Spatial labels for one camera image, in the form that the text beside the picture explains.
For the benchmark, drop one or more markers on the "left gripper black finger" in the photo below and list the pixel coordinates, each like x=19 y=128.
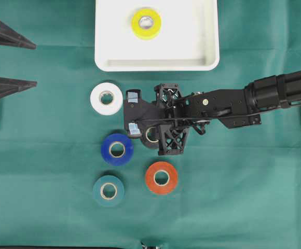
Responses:
x=10 y=86
x=9 y=37

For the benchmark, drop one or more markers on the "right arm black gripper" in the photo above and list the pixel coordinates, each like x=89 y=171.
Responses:
x=193 y=111

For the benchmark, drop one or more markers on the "black tape roll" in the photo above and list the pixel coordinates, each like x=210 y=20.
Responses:
x=150 y=138

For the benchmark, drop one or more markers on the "yellow tape roll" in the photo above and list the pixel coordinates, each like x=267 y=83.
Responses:
x=146 y=23

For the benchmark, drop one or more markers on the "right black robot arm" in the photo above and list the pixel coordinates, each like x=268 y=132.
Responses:
x=233 y=108

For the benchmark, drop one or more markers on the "orange tape roll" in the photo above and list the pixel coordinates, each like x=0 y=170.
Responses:
x=161 y=178

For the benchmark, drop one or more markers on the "blue tape roll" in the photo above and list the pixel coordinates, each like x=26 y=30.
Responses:
x=117 y=149

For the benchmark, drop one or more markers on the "white tape roll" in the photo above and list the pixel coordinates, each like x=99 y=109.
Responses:
x=106 y=98

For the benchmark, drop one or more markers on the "white plastic tray case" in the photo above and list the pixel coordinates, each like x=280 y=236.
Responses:
x=187 y=41

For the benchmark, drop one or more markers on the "teal green tape roll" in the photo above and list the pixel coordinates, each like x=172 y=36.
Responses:
x=108 y=191

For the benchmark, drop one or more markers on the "green table cloth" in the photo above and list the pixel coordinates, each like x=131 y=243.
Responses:
x=237 y=188

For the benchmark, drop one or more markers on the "metal clamp at table edge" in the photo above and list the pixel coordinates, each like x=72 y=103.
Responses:
x=151 y=244

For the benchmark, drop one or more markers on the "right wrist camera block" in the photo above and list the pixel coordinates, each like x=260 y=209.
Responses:
x=139 y=114

